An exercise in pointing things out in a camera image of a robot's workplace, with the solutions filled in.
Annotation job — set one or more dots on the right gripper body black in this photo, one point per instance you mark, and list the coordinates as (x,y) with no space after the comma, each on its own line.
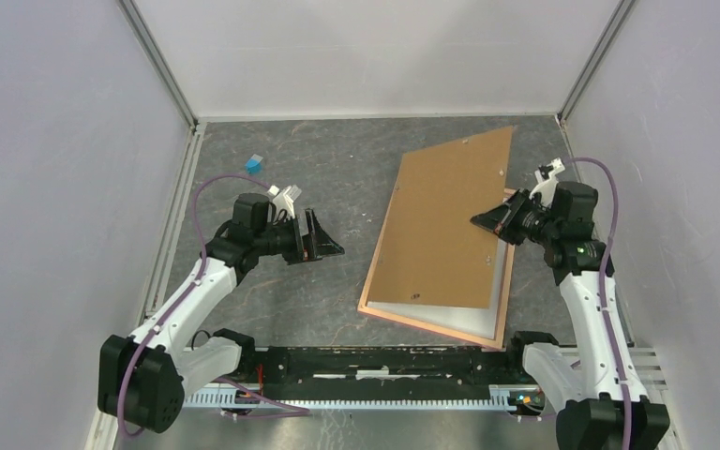
(526,219)

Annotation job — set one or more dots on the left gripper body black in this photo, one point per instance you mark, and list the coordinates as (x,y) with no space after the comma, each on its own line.
(283,239)

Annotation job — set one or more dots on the brown backing board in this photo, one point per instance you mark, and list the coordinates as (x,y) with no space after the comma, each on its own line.
(429,253)

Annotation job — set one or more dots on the pink wooden picture frame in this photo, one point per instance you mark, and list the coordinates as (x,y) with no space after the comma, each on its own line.
(434,329)

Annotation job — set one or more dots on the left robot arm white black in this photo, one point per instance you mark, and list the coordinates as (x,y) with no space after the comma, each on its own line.
(145,377)

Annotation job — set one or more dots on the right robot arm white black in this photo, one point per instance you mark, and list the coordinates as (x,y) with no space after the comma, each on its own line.
(602,403)

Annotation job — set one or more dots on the blue cube block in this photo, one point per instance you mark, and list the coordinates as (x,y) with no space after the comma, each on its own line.
(254,164)

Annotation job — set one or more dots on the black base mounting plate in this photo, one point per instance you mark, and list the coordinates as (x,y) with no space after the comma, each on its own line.
(379,373)

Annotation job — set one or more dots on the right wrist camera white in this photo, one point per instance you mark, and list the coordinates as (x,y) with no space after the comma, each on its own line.
(546,182)

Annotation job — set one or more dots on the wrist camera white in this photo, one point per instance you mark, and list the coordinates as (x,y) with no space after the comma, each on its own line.
(283,198)
(546,182)

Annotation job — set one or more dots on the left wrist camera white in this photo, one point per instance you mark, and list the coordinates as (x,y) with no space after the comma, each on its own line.
(283,198)

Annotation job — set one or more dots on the slotted cable duct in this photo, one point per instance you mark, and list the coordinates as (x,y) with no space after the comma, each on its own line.
(217,396)

